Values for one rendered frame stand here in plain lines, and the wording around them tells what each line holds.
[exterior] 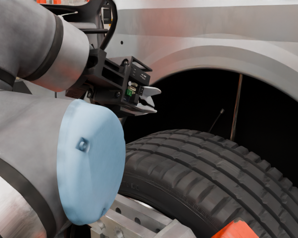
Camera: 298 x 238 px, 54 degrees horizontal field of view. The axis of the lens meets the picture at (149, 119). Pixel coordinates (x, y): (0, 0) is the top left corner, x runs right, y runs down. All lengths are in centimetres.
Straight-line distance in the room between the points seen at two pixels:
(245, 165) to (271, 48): 25
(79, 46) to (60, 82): 5
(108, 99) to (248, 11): 38
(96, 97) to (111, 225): 20
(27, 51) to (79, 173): 19
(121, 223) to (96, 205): 25
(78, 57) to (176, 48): 44
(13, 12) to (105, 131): 18
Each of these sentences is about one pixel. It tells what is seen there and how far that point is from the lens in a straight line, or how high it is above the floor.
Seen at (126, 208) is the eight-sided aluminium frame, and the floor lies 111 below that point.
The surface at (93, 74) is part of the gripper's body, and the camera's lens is 38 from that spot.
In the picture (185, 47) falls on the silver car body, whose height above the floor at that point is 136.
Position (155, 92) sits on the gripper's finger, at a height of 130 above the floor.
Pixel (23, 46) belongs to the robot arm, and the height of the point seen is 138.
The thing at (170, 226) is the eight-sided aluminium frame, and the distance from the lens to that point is 47.
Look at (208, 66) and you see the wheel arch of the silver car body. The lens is 73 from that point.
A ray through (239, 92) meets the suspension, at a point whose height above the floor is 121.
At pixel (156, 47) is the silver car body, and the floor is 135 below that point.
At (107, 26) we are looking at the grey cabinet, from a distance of 564.
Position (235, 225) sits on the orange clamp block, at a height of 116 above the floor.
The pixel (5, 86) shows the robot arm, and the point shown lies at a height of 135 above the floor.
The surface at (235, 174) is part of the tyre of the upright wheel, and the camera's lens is 55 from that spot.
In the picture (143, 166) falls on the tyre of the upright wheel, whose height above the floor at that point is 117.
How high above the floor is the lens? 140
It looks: 17 degrees down
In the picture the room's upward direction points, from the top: straight up
